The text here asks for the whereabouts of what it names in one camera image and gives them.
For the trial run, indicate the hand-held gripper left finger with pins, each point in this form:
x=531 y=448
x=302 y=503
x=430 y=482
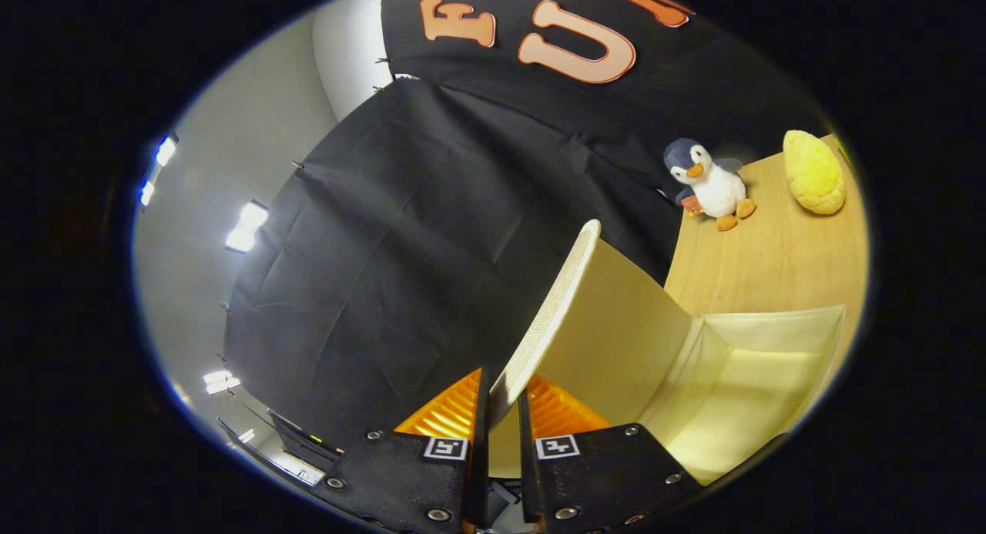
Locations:
x=479 y=472

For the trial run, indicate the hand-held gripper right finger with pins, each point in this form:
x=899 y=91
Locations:
x=528 y=472

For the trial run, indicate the cream fabric storage box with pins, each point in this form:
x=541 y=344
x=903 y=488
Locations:
x=616 y=326

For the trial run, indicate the ceiling light panel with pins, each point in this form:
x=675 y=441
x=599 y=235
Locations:
x=219 y=381
x=166 y=150
x=146 y=193
x=246 y=226

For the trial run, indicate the penguin plush toy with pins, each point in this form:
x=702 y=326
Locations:
x=716 y=191

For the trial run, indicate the yellow bread-shaped plush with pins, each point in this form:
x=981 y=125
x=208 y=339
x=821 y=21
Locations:
x=813 y=172

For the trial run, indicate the dark furniture frame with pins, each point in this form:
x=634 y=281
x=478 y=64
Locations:
x=296 y=441

